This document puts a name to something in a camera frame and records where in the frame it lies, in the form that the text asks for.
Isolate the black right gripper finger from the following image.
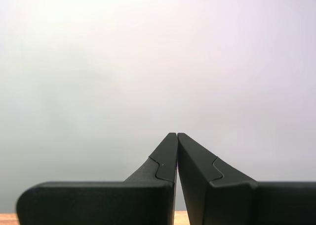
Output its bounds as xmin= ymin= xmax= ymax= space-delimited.
xmin=177 ymin=132 xmax=316 ymax=225
xmin=16 ymin=132 xmax=179 ymax=225

